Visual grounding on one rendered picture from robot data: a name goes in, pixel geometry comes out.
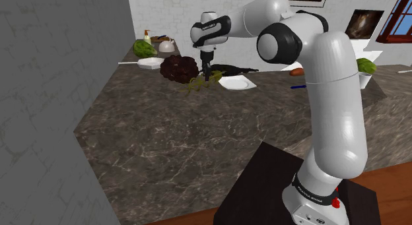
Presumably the yellow-green tangled plant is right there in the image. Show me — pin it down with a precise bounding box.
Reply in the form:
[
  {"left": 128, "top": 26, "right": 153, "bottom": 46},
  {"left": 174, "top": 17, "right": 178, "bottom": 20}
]
[{"left": 178, "top": 70, "right": 224, "bottom": 94}]

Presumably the black bottle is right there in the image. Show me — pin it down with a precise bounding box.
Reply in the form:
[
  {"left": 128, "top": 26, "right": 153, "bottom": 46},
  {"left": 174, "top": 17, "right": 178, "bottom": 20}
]
[{"left": 210, "top": 64, "right": 259, "bottom": 77}]

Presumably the dark red lumpy object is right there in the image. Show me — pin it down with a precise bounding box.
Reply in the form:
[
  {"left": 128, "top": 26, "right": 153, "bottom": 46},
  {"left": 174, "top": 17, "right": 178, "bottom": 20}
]
[{"left": 160, "top": 55, "right": 200, "bottom": 84}]

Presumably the white square plate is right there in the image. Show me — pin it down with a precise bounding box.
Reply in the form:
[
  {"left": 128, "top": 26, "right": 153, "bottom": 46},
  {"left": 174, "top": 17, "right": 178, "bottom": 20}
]
[{"left": 218, "top": 75, "right": 258, "bottom": 90}]

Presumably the white kettle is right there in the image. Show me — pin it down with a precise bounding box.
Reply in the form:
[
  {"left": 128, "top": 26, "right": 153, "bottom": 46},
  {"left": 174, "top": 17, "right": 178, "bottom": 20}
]
[{"left": 158, "top": 38, "right": 176, "bottom": 53}]

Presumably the brown wooden board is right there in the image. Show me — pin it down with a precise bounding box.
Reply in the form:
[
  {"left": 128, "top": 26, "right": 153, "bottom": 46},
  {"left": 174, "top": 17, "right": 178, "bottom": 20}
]
[{"left": 150, "top": 34, "right": 171, "bottom": 43}]

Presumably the white frying pan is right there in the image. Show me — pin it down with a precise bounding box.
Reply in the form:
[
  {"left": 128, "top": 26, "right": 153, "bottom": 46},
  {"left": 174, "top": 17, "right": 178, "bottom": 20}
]
[{"left": 118, "top": 57, "right": 166, "bottom": 71}]

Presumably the green striped melon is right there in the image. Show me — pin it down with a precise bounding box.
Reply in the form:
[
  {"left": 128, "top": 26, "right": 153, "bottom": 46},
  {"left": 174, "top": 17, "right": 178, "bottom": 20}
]
[{"left": 133, "top": 39, "right": 158, "bottom": 59}]

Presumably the dark robot stand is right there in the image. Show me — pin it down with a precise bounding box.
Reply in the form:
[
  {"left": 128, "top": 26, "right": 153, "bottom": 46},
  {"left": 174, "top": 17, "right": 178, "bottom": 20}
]
[{"left": 213, "top": 141, "right": 382, "bottom": 225}]

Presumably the white cup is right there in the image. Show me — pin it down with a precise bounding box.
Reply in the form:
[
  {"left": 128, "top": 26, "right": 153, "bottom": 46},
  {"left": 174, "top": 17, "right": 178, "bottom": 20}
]
[{"left": 358, "top": 71, "right": 373, "bottom": 90}]

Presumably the green cabbage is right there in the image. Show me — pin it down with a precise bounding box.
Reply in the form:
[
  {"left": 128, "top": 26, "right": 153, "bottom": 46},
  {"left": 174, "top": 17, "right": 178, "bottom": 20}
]
[{"left": 355, "top": 57, "right": 378, "bottom": 75}]

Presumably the red framed window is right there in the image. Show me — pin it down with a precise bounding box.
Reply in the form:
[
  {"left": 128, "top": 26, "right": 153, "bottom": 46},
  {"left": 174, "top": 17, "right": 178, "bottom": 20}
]
[{"left": 375, "top": 0, "right": 412, "bottom": 44}]

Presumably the dark frameless wall picture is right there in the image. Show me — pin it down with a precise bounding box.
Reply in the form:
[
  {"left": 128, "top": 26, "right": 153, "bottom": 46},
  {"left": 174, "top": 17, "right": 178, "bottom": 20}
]
[{"left": 344, "top": 9, "right": 385, "bottom": 40}]

